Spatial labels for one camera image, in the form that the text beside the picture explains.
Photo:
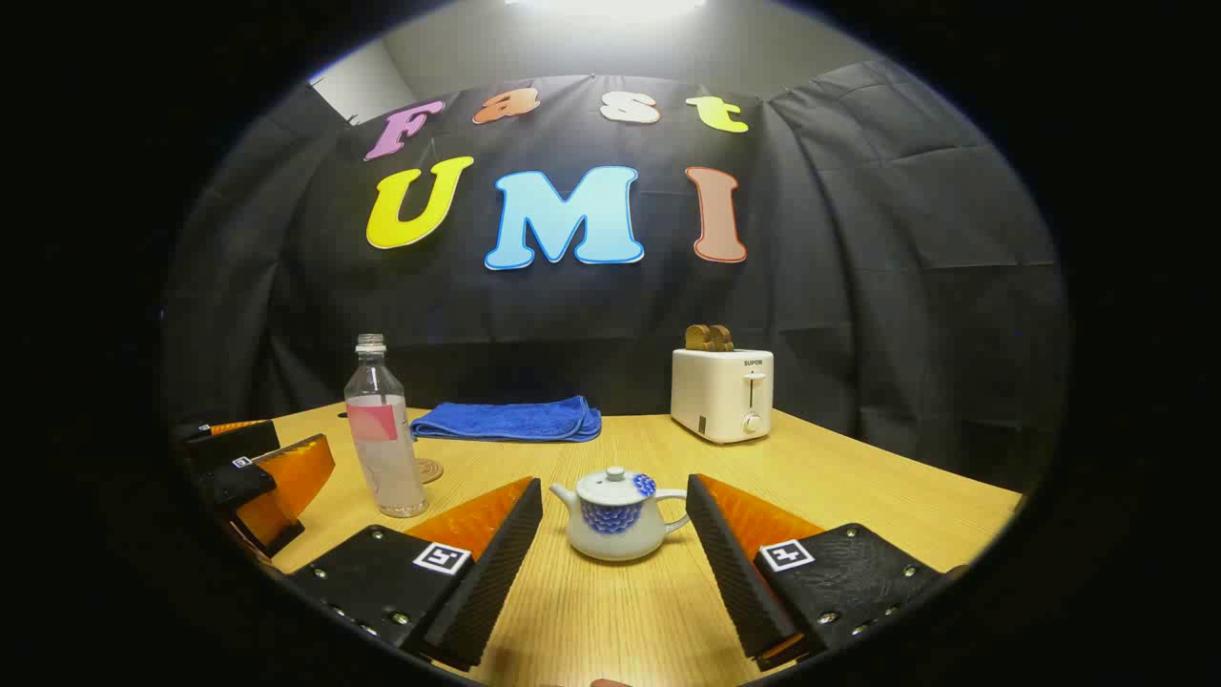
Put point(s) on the large ceiling light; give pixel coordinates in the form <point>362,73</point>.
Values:
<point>610,6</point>

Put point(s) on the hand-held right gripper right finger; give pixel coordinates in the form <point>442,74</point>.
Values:
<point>730,572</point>

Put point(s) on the white toaster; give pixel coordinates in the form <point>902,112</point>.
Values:
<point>715,391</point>

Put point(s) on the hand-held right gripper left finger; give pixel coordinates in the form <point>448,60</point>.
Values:
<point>496,572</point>

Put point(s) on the clear plastic water bottle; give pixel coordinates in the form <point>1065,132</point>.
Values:
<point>386,458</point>

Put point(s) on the blue folded towel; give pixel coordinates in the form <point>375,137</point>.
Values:
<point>515,420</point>

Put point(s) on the round wooden coaster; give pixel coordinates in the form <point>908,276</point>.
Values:
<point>431,470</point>

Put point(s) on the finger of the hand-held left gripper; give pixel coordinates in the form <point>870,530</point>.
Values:
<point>238,482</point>
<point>229,441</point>

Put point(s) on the white blue-flowered teacup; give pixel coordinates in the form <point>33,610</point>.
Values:
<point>615,534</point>

